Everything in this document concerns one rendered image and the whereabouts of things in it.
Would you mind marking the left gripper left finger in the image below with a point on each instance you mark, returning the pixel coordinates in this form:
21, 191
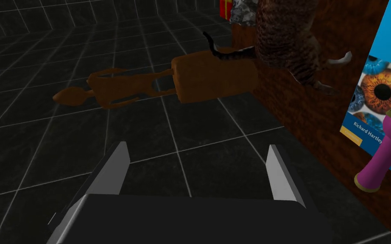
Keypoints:
110, 176

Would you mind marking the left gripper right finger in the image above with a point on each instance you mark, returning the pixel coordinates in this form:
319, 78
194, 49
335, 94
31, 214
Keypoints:
282, 178

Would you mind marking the brown wooden table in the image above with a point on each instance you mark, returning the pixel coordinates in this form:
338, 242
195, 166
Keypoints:
321, 105

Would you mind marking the magenta vase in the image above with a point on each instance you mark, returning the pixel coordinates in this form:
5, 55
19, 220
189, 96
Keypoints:
383, 149

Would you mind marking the blue book with eyes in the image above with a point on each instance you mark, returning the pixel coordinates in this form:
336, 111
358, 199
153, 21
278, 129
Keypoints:
382, 84

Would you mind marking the brown tabby cat figure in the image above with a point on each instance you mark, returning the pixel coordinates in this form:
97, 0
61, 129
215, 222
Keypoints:
283, 37

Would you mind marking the grey speckled object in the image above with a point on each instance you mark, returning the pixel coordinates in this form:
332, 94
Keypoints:
244, 12

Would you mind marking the red gift box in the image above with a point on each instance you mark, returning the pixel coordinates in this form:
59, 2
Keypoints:
225, 9

